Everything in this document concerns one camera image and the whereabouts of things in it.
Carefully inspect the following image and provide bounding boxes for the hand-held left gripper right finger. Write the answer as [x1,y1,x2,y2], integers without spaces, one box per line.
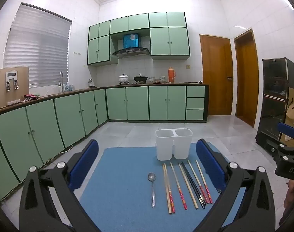
[196,139,276,232]

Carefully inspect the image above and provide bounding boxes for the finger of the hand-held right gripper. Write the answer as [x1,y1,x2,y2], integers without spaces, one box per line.
[277,122,294,148]

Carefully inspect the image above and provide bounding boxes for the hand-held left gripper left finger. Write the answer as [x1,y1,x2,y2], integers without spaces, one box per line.
[19,139,100,232]

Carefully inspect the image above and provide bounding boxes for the black chopstick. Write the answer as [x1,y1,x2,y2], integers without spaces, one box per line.
[182,161,207,208]
[181,161,205,209]

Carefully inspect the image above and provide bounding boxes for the red-ended wooden chopstick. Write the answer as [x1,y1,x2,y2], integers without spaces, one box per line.
[170,162,188,211]
[163,164,173,215]
[187,160,209,205]
[164,164,175,214]
[195,159,213,205]

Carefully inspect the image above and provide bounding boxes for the plain wooden chopstick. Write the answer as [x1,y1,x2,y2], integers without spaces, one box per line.
[178,164,199,210]

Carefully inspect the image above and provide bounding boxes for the white two-compartment utensil holder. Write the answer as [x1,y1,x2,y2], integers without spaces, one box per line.
[155,128,194,161]

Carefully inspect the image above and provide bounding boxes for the metal spoon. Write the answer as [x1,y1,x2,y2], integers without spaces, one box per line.
[147,172,157,208]

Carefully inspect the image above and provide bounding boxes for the person's right hand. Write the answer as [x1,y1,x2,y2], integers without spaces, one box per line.
[284,181,294,211]

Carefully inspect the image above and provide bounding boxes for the blue table mat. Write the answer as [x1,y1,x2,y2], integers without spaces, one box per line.
[79,141,249,232]

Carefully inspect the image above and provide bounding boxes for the black glass-front cabinet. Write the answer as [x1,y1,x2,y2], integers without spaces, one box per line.
[256,57,294,154]

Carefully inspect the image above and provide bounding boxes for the green base cabinets with countertop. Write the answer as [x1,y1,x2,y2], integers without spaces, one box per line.
[0,83,209,201]

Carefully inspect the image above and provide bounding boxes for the closed wooden door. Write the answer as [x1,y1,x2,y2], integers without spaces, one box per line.
[199,34,234,116]

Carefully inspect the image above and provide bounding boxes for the black wok with lid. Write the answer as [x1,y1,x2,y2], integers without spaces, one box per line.
[134,74,148,84]

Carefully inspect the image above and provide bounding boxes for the wooden panel water dispenser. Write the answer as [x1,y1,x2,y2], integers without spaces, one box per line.
[0,66,29,109]

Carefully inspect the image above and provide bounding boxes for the black range hood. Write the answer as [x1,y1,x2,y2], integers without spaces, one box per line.
[111,32,151,59]

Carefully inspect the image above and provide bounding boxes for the white window blind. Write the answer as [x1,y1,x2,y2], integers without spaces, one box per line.
[3,2,72,89]

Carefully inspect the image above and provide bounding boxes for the wooden door in side wall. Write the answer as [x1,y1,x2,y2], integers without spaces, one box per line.
[234,28,259,128]

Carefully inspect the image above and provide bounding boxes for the green wall cabinets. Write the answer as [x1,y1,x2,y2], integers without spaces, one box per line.
[87,12,191,66]

